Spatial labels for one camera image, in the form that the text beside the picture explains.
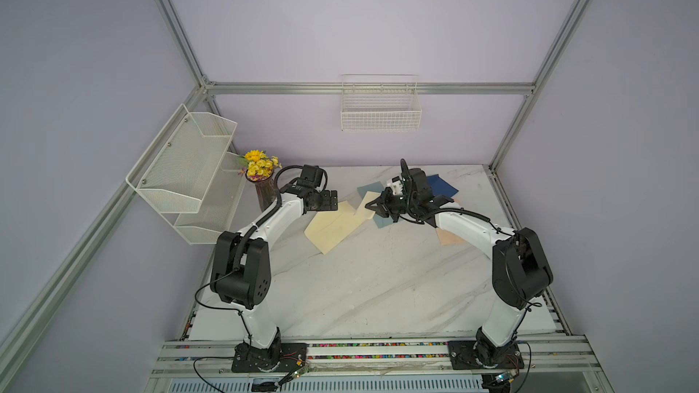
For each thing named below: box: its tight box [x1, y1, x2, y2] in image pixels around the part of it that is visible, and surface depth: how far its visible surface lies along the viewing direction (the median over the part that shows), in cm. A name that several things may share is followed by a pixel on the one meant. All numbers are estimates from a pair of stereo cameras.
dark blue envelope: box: [425, 173, 459, 199], surface depth 117 cm
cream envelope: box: [303, 200, 372, 256], surface depth 101 cm
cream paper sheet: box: [353, 191, 382, 220], surface depth 87 cm
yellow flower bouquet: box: [238, 150, 283, 182], surface depth 90 cm
